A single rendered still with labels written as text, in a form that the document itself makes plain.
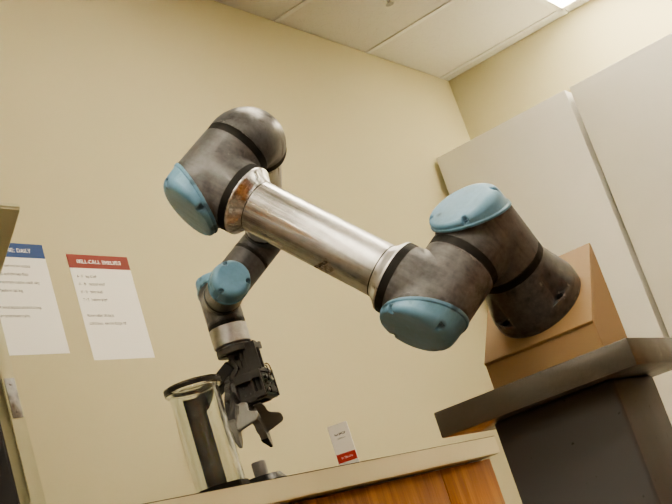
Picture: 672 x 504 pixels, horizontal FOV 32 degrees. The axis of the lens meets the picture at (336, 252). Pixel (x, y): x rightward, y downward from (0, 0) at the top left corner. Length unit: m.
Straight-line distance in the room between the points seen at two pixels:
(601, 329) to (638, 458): 0.20
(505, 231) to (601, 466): 0.37
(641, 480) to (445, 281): 0.39
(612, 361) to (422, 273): 0.29
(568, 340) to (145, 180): 1.72
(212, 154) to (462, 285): 0.45
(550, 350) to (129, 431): 1.32
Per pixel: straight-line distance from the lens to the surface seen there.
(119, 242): 3.07
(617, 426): 1.74
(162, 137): 3.41
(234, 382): 2.27
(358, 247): 1.74
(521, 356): 1.83
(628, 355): 1.67
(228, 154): 1.86
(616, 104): 4.49
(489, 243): 1.73
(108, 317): 2.93
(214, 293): 2.20
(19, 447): 2.04
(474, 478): 2.61
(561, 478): 1.78
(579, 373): 1.69
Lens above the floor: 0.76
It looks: 15 degrees up
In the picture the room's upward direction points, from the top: 18 degrees counter-clockwise
